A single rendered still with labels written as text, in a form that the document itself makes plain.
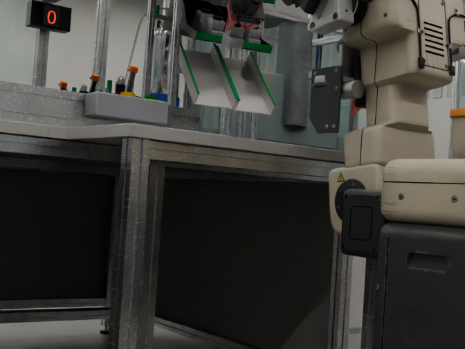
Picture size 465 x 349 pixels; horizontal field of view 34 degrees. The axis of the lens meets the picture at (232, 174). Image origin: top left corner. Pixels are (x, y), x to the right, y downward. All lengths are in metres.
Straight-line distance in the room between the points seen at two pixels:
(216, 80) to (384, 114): 0.77
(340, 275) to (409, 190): 1.02
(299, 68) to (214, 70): 1.00
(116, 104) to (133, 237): 0.44
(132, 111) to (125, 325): 0.59
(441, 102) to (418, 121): 10.29
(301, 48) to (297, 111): 0.28
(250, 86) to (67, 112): 0.74
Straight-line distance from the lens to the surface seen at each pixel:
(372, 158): 1.75
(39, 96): 1.97
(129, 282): 1.67
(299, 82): 3.40
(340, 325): 2.48
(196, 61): 2.47
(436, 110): 12.16
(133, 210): 1.66
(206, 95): 2.34
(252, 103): 2.43
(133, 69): 2.19
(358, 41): 1.82
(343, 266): 2.45
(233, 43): 2.23
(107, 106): 1.96
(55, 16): 2.30
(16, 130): 1.85
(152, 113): 2.02
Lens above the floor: 0.71
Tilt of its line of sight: 2 degrees up
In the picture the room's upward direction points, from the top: 4 degrees clockwise
